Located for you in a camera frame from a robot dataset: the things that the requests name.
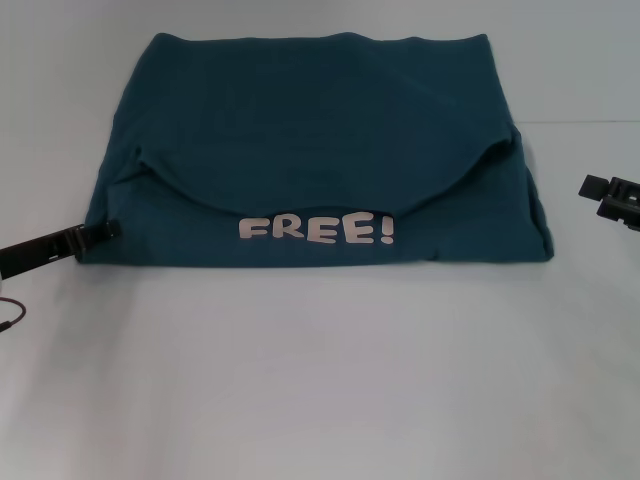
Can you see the teal blue t-shirt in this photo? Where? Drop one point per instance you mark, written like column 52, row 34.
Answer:
column 310, row 150

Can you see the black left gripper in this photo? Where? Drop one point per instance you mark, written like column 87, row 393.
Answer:
column 40, row 252

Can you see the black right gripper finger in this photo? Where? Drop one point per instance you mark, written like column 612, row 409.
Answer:
column 593, row 186
column 617, row 210

